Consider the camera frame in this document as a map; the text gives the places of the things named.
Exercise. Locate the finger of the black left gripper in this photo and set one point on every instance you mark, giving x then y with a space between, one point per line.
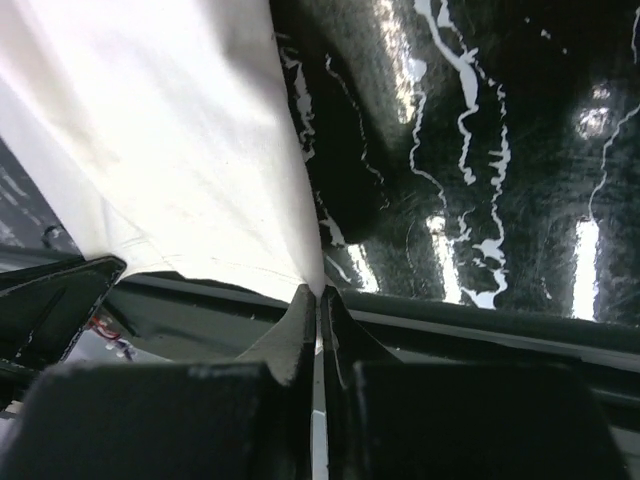
45 308

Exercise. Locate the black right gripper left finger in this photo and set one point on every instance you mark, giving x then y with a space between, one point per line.
288 352

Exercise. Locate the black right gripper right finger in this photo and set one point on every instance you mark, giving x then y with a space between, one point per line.
347 348

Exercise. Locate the white t shirt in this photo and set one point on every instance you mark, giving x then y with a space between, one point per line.
160 132

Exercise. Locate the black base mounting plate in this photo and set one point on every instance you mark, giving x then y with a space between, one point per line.
167 317

